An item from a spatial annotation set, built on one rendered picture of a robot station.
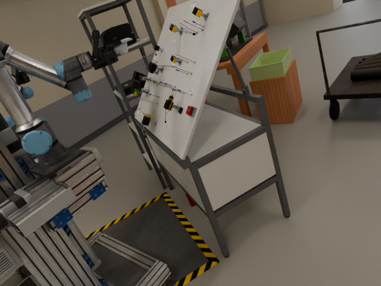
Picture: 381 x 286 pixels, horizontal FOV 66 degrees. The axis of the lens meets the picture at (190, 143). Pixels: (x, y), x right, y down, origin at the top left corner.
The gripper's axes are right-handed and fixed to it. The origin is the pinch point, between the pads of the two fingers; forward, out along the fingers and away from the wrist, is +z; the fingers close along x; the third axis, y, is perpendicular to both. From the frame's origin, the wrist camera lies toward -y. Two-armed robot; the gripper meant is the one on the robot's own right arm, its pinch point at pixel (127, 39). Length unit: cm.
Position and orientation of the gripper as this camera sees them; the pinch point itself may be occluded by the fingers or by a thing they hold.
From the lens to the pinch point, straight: 147.6
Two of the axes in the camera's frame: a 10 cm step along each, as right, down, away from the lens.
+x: 3.7, 1.6, -9.2
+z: 8.6, -4.4, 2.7
